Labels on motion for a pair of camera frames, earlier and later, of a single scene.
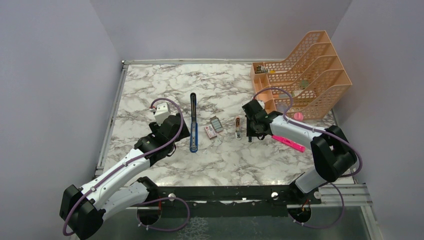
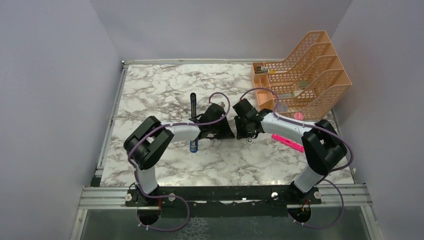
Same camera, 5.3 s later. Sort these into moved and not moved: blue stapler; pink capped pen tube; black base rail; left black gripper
Moved: left black gripper
Not moved: pink capped pen tube; black base rail; blue stapler
